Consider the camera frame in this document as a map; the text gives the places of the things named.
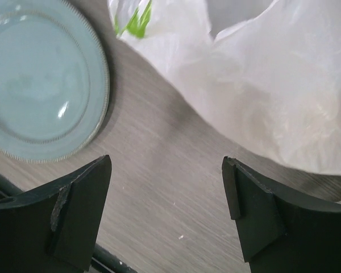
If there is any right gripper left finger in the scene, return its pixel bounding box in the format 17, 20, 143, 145
0, 155, 112, 272

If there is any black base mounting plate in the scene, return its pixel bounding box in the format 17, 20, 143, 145
0, 174, 137, 273

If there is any grey-blue round plate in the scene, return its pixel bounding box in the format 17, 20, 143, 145
0, 1, 110, 163

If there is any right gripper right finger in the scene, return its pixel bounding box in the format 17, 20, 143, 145
222, 157, 341, 272

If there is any white plastic bag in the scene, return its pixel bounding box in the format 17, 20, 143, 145
107, 1, 341, 175

